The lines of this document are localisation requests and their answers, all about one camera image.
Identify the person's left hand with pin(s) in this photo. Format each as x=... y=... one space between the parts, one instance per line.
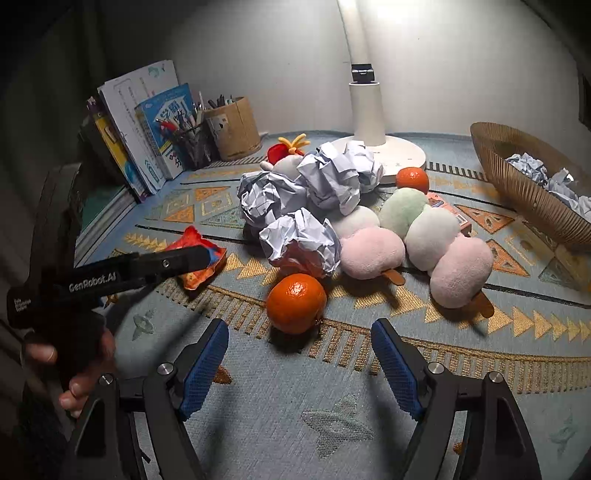
x=83 y=392

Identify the green white pink dango plush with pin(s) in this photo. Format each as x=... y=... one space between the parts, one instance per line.
x=436 y=240

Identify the white plush toy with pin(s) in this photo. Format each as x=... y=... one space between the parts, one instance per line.
x=282 y=164

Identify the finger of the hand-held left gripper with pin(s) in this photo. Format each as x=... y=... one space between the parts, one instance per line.
x=175 y=263

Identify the white desk lamp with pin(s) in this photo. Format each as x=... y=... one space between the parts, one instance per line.
x=367 y=110

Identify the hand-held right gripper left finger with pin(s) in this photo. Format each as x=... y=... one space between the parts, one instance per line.
x=205 y=369

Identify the brown woven basket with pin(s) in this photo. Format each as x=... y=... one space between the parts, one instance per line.
x=512 y=203

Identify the small mandarin orange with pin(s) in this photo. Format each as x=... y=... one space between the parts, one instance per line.
x=412 y=180

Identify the yellow book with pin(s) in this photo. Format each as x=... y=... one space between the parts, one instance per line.
x=111 y=138

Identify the black mesh pen holder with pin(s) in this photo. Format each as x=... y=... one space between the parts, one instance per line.
x=198 y=150

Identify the large mandarin orange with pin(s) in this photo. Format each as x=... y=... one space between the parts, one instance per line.
x=295 y=302

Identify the upright books and papers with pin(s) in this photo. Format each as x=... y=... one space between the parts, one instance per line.
x=131 y=99

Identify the white paper ball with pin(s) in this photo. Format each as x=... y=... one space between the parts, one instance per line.
x=526 y=167
x=265 y=196
x=334 y=173
x=300 y=240
x=565 y=189

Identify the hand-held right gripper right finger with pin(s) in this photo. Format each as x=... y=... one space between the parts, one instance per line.
x=395 y=369

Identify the blue illustrated book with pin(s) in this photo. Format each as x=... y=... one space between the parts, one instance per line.
x=168 y=124

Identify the wooden pen holder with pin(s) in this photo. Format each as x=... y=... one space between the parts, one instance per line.
x=235 y=131

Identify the orange snack packet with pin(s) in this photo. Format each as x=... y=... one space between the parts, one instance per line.
x=203 y=278

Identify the bunch of dark pens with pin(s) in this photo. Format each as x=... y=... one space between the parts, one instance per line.
x=221 y=101

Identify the patterned table mat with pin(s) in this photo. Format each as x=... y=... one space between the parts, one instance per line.
x=286 y=415

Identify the small pink carton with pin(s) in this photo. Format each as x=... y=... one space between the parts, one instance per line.
x=455 y=214

